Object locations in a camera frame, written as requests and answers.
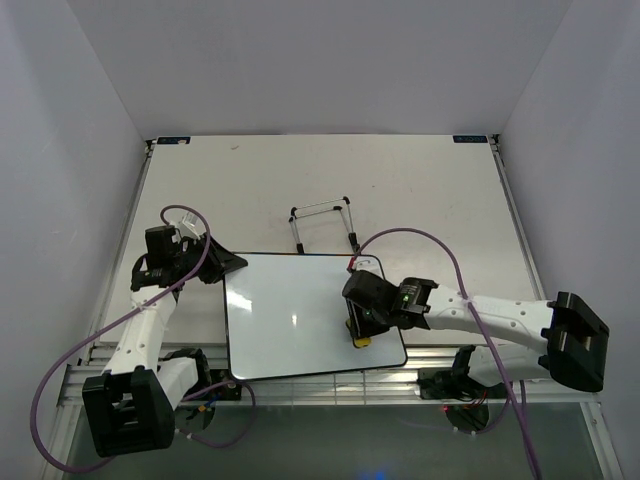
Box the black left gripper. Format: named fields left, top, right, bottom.
left=174, top=232, right=248, bottom=285

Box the yellow whiteboard eraser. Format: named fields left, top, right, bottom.
left=345, top=319, right=371, bottom=349

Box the white whiteboard black frame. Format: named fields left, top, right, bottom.
left=223, top=253, right=408, bottom=381

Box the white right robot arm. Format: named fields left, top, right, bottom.
left=342, top=270, right=610, bottom=398

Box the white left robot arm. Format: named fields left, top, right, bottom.
left=82, top=225, right=248, bottom=458

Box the black metal easel stand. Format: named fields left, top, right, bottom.
left=288, top=196, right=360, bottom=255

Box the blue label sticker left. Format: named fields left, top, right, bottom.
left=156, top=136, right=191, bottom=145

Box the blue label sticker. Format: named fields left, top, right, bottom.
left=452, top=135, right=488, bottom=144
left=156, top=136, right=191, bottom=145

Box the blue label sticker right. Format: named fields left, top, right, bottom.
left=452, top=135, right=488, bottom=144

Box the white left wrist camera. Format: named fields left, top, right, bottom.
left=169, top=212, right=201, bottom=240

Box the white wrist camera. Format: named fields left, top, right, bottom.
left=347, top=255, right=383, bottom=276
left=169, top=212, right=201, bottom=240

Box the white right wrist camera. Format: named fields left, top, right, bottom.
left=347, top=255, right=383, bottom=276

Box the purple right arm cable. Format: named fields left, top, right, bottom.
left=349, top=227, right=543, bottom=480

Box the aluminium table frame rail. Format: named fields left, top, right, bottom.
left=58, top=345, right=600, bottom=406

